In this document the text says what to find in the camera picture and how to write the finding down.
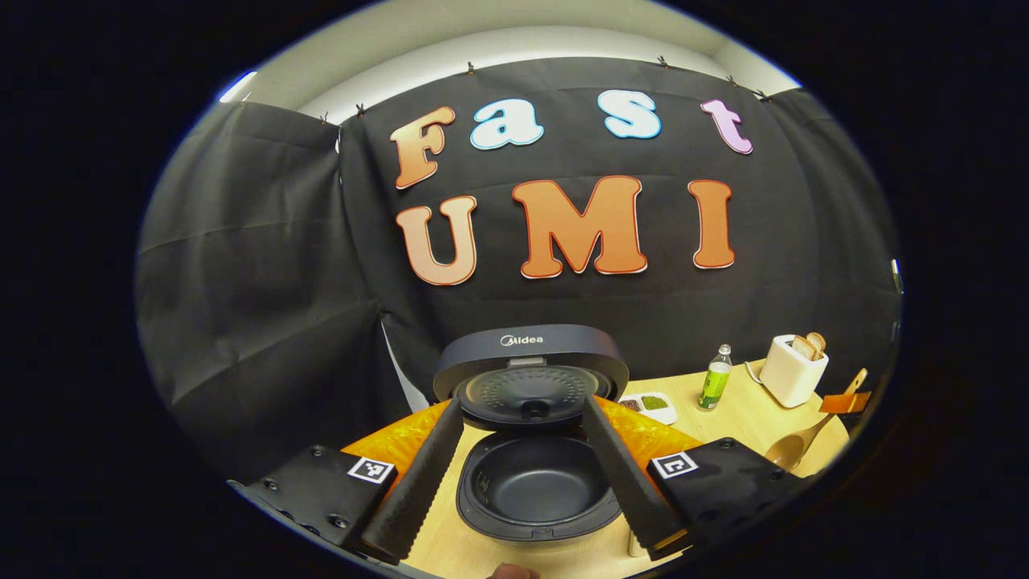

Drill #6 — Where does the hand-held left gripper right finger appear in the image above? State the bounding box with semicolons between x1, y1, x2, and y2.
580;396;806;562

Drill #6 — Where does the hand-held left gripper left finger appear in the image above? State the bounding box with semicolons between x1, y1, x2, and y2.
228;398;466;565

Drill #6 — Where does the wooden spoon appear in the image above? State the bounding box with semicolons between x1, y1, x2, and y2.
764;368;870;472

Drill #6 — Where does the black steel rice cooker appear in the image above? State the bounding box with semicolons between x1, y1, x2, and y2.
433;324;631;550

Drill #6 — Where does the white toaster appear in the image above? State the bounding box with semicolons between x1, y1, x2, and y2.
745;334;830;409

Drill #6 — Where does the white divided bean dish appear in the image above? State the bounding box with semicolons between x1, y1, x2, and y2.
619;392;678;426

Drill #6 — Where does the green label drink bottle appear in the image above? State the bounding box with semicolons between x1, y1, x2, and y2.
698;344;734;412

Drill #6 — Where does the black backdrop cloth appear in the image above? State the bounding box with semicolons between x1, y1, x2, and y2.
135;56;903;483

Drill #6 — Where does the ceiling light panel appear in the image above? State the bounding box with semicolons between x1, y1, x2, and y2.
219;71;259;105

